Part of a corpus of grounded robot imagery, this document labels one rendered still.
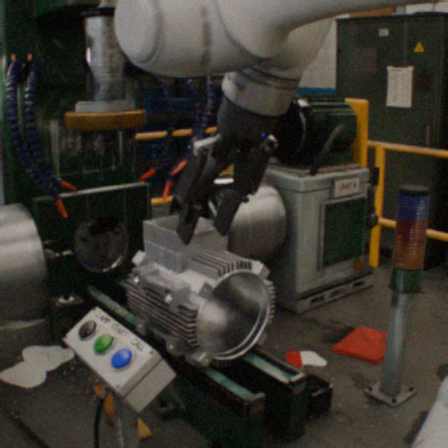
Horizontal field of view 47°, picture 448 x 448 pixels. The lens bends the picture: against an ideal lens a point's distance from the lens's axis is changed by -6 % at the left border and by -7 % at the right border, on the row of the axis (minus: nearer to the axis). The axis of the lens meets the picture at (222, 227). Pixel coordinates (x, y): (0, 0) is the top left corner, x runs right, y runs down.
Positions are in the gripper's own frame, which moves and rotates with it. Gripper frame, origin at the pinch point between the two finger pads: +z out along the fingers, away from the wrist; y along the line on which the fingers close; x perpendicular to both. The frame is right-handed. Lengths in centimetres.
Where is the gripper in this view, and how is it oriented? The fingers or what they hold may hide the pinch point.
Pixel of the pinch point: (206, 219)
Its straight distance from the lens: 80.5
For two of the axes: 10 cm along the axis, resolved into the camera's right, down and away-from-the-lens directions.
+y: -7.9, 1.6, -6.0
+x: 5.4, 6.6, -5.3
